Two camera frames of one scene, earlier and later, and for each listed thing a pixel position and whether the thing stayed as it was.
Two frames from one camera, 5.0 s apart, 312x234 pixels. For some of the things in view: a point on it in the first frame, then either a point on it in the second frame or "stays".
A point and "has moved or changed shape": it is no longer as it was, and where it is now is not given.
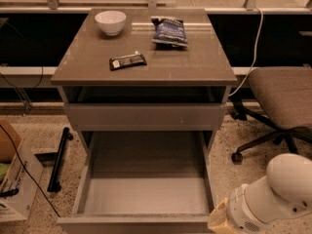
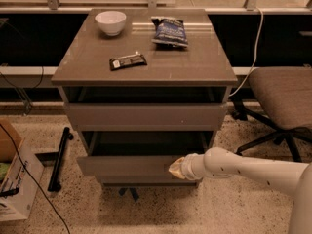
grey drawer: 142,182 has moved or changed shape
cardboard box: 9,147 stays
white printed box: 17,190 stays
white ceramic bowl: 111,21 stays
